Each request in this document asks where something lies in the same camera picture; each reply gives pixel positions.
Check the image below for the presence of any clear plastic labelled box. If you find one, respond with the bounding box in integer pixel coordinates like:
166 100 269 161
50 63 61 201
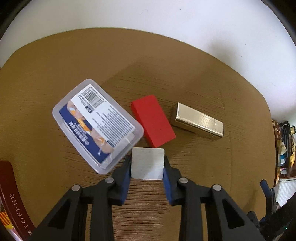
52 79 144 174

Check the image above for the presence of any white cube block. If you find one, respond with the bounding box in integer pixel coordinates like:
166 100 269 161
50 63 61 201
131 147 165 180

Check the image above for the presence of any gold metallic long box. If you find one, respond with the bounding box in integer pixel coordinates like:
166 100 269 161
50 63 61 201
170 102 224 140

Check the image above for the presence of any red rectangular block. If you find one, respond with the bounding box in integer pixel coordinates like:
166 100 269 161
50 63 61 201
131 95 176 148

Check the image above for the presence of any white radiator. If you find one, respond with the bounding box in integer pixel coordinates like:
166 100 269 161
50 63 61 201
274 177 296 206

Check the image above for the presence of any red gold toffee tin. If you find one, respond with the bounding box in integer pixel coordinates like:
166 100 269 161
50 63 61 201
1 161 35 240

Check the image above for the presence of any cluttered shelf background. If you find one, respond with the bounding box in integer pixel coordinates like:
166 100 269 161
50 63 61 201
273 120 295 186

